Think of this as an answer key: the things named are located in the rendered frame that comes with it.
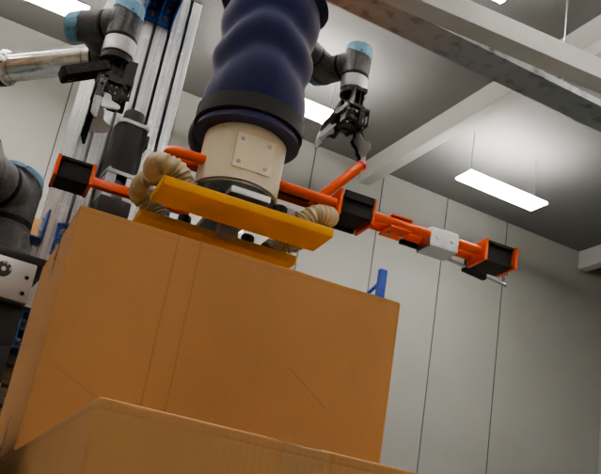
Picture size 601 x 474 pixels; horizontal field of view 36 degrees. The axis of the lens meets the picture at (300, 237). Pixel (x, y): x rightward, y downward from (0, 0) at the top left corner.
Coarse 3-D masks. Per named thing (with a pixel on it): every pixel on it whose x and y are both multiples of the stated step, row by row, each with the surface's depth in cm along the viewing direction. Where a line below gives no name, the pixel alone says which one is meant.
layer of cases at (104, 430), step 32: (96, 416) 82; (128, 416) 83; (160, 416) 84; (32, 448) 114; (64, 448) 91; (96, 448) 81; (128, 448) 82; (160, 448) 83; (192, 448) 84; (224, 448) 85; (256, 448) 87; (288, 448) 88
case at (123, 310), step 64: (64, 256) 149; (128, 256) 150; (192, 256) 154; (64, 320) 143; (128, 320) 147; (192, 320) 151; (256, 320) 156; (320, 320) 161; (384, 320) 166; (64, 384) 140; (128, 384) 144; (192, 384) 148; (256, 384) 153; (320, 384) 157; (384, 384) 162; (0, 448) 153; (320, 448) 154
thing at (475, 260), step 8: (488, 240) 200; (488, 248) 201; (496, 248) 201; (504, 248) 202; (512, 248) 202; (472, 256) 203; (480, 256) 200; (488, 256) 200; (496, 256) 201; (504, 256) 202; (512, 256) 202; (472, 264) 202; (480, 264) 202; (488, 264) 201; (496, 264) 200; (504, 264) 200; (512, 264) 201; (488, 272) 205; (496, 272) 204; (504, 272) 204
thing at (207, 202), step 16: (160, 192) 167; (176, 192) 166; (192, 192) 165; (208, 192) 166; (176, 208) 173; (192, 208) 172; (208, 208) 170; (224, 208) 169; (240, 208) 168; (256, 208) 169; (240, 224) 175; (256, 224) 174; (272, 224) 172; (288, 224) 171; (304, 224) 172; (288, 240) 179; (304, 240) 177; (320, 240) 176
